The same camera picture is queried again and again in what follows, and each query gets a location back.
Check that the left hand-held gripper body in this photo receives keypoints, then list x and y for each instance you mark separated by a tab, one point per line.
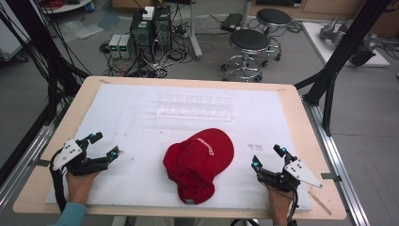
67	153

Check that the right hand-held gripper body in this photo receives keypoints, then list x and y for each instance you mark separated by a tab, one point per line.
301	172

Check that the red baseball cap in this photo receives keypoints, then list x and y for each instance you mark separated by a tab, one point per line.
197	166

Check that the person's right hand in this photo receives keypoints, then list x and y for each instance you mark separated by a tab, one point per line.
279	201

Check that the person's left hand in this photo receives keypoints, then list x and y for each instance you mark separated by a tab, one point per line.
79	188

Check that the grey metal table clip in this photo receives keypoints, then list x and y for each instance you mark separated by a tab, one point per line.
40	162
331	177

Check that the thin wooden stick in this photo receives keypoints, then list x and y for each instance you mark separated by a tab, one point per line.
320	202

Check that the white table cloth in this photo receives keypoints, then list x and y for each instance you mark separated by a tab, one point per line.
150	132

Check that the clear acrylic rack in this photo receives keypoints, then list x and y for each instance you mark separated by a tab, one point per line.
194	108

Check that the grey power supply unit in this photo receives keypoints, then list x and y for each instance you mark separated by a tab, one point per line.
126	47
114	46

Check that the black round stool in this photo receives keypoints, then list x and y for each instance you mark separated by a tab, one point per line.
273	28
247	53

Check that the black computer tower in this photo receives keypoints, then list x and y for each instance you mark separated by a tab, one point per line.
163	28
141	34

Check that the white floor board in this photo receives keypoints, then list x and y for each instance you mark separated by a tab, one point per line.
316	37

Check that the grey robot part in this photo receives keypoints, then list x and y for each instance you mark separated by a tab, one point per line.
332	31

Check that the white box on tower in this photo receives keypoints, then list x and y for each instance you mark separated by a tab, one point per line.
148	13

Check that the flat black case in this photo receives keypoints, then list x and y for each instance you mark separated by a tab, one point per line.
231	22

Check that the grey metal table leg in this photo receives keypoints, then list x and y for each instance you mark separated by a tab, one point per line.
195	31

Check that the aluminium rail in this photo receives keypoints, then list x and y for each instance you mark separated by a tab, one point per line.
342	175
22	163

